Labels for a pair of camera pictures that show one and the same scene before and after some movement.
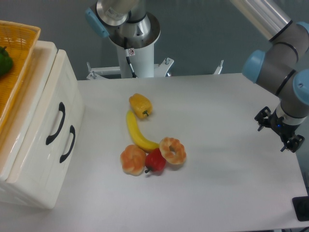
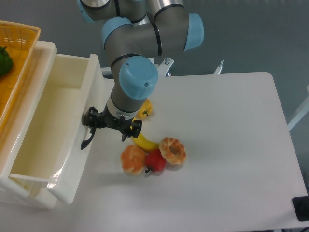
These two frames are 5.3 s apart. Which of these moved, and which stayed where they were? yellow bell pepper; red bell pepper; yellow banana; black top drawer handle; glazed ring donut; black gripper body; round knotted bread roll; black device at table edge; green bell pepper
Moved: black top drawer handle; black gripper body
Stayed: round knotted bread roll; yellow bell pepper; glazed ring donut; red bell pepper; yellow banana; black device at table edge; green bell pepper
